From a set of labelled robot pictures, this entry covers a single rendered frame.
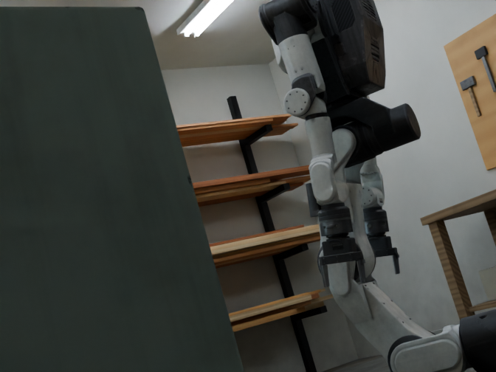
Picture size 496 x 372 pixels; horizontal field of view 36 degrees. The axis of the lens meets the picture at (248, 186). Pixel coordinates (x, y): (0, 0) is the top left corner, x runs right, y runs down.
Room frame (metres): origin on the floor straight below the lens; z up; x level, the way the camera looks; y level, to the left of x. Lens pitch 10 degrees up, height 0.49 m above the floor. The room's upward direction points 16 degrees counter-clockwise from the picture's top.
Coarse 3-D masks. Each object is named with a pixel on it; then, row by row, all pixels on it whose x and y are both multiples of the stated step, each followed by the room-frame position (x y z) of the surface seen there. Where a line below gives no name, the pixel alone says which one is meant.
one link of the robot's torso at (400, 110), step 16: (336, 112) 2.24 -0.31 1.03; (352, 112) 2.22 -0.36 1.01; (368, 112) 2.20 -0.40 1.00; (384, 112) 2.18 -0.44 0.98; (400, 112) 2.17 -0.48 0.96; (368, 128) 2.21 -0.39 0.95; (384, 128) 2.19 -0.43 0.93; (400, 128) 2.18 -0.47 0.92; (416, 128) 2.21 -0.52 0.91; (368, 144) 2.22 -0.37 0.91; (384, 144) 2.22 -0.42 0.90; (400, 144) 2.22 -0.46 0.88
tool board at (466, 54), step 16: (480, 32) 4.81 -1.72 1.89; (448, 48) 5.04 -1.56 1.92; (464, 48) 4.94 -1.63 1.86; (480, 48) 4.81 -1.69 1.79; (464, 64) 4.97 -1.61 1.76; (480, 64) 4.87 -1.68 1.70; (464, 80) 4.98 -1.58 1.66; (480, 80) 4.91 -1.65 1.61; (464, 96) 5.04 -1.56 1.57; (480, 96) 4.94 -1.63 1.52; (480, 112) 4.98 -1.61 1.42; (480, 128) 5.01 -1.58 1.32; (480, 144) 5.05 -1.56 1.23
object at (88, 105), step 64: (0, 64) 0.39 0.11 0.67; (64, 64) 0.42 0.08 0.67; (128, 64) 0.44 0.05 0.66; (0, 128) 0.39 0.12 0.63; (64, 128) 0.41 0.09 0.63; (128, 128) 0.43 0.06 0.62; (0, 192) 0.39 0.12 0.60; (64, 192) 0.40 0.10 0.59; (128, 192) 0.43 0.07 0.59; (192, 192) 0.45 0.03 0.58; (0, 256) 0.38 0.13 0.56; (64, 256) 0.40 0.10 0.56; (128, 256) 0.42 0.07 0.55; (192, 256) 0.44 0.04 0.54; (0, 320) 0.38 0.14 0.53; (64, 320) 0.40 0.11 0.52; (128, 320) 0.41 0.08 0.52; (192, 320) 0.44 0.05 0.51
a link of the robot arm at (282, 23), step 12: (276, 0) 2.07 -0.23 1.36; (288, 0) 2.04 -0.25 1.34; (276, 12) 2.06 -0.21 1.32; (288, 12) 2.05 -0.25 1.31; (300, 12) 2.05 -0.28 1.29; (276, 24) 2.07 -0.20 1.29; (288, 24) 2.06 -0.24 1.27; (300, 24) 2.07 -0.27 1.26; (276, 36) 2.09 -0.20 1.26; (288, 36) 2.06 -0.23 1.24
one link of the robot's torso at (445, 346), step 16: (432, 336) 2.18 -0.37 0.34; (448, 336) 2.16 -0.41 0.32; (400, 352) 2.21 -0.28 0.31; (416, 352) 2.19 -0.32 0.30; (432, 352) 2.17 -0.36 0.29; (448, 352) 2.16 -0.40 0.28; (464, 352) 2.19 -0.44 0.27; (400, 368) 2.22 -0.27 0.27; (416, 368) 2.20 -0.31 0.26; (432, 368) 2.18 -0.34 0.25; (448, 368) 2.16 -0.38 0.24; (464, 368) 2.20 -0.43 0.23
